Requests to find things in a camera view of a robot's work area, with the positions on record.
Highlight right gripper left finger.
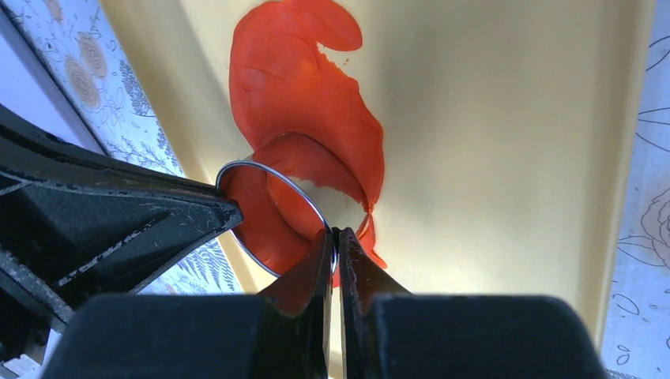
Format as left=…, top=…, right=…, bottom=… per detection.
left=43, top=230, right=333, bottom=378

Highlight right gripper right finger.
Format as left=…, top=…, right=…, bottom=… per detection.
left=338, top=228, right=607, bottom=378

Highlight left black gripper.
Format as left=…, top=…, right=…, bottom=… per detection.
left=1, top=108, right=243, bottom=366

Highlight round metal cutter ring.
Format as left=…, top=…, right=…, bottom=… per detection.
left=215, top=159, right=339, bottom=278

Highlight red dough ball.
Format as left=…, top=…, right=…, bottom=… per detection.
left=224, top=1, right=385, bottom=274

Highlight yellow tray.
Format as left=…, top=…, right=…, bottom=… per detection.
left=100, top=1, right=656, bottom=353

